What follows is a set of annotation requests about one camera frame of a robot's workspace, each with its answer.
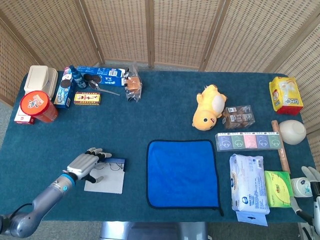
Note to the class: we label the red snack can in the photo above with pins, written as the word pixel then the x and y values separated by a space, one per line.
pixel 35 102

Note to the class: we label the cream plastic lunch box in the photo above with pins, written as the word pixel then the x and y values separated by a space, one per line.
pixel 37 77

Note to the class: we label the small red white box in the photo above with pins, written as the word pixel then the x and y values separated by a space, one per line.
pixel 22 120

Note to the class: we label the wooden rolling pin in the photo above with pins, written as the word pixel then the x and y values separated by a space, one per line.
pixel 283 155

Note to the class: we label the white wet wipes pack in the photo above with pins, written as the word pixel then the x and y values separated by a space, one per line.
pixel 247 182

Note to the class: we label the clear bag of bread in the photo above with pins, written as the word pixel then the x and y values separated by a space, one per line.
pixel 133 83

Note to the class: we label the blue spray bottle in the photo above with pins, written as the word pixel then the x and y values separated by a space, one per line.
pixel 78 80

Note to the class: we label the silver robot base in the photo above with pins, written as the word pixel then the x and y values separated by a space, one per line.
pixel 150 232

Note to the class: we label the small yellow red box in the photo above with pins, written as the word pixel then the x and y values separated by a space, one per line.
pixel 87 98

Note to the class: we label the cream bowl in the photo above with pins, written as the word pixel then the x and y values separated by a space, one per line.
pixel 292 131

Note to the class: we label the wire-frame eyeglasses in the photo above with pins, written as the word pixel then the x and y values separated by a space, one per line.
pixel 115 166

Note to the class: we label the metal spoon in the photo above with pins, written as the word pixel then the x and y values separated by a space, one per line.
pixel 93 84

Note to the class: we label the wooden rattan folding screen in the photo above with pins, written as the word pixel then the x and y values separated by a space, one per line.
pixel 120 30

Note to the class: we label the multicolour pocket tissue pack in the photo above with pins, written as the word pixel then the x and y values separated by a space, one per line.
pixel 250 141

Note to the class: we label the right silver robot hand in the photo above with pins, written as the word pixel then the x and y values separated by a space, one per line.
pixel 317 205

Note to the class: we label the clear box of brown sweets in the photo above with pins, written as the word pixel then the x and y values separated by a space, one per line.
pixel 238 117

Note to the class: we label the long blue cookie box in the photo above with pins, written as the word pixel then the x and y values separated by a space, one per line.
pixel 110 77

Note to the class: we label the short blue cookie box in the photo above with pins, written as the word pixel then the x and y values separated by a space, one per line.
pixel 63 95

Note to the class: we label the yellow red snack bag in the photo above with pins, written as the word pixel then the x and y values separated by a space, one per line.
pixel 286 96

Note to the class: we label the green tissue pack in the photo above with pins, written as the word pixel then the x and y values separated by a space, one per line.
pixel 277 190

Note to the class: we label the blue microfiber cloth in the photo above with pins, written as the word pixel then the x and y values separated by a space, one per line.
pixel 182 175

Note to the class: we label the blue glasses case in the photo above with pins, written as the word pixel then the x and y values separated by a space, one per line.
pixel 107 182

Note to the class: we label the teal table cover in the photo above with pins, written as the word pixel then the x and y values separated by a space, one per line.
pixel 150 117

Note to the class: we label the white floral cup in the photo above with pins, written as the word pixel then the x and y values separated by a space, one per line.
pixel 301 186

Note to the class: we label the yellow plush toy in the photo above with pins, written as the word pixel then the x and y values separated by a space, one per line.
pixel 207 107

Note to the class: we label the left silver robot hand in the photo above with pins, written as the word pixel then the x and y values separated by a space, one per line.
pixel 82 165

